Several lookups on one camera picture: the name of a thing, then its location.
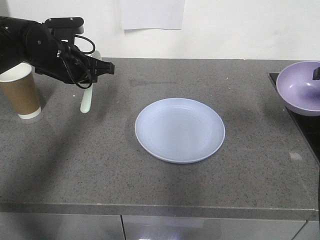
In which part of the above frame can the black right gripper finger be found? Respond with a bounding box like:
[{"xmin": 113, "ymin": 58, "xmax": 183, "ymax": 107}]
[{"xmin": 312, "ymin": 67, "xmax": 320, "ymax": 81}]

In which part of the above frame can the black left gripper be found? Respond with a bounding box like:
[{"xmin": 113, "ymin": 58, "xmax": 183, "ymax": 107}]
[{"xmin": 35, "ymin": 41, "xmax": 115, "ymax": 85}]

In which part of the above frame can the lilac plastic bowl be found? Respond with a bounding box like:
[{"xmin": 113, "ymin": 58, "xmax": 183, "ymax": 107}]
[{"xmin": 276, "ymin": 61, "xmax": 320, "ymax": 117}]

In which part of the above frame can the mint green plastic spoon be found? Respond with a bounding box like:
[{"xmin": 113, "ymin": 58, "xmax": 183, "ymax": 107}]
[{"xmin": 80, "ymin": 50, "xmax": 102, "ymax": 114}]

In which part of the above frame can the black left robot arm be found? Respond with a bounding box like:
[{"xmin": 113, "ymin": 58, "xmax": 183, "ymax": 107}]
[{"xmin": 0, "ymin": 16, "xmax": 115, "ymax": 89}]

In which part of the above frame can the brown paper cup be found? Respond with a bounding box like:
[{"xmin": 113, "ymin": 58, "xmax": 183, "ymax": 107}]
[{"xmin": 0, "ymin": 62, "xmax": 42, "ymax": 120}]

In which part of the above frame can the light blue plate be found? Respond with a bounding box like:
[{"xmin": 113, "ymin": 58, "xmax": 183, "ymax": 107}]
[{"xmin": 134, "ymin": 98, "xmax": 226, "ymax": 164}]

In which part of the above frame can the black induction cooktop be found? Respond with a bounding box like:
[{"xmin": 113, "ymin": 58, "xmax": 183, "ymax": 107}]
[{"xmin": 268, "ymin": 72, "xmax": 320, "ymax": 166}]

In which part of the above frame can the white paper sheet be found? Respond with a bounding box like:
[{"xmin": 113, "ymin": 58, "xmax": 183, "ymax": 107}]
[{"xmin": 119, "ymin": 0, "xmax": 185, "ymax": 30}]

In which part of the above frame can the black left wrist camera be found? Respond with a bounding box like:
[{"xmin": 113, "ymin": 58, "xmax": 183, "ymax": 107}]
[{"xmin": 44, "ymin": 17, "xmax": 85, "ymax": 45}]

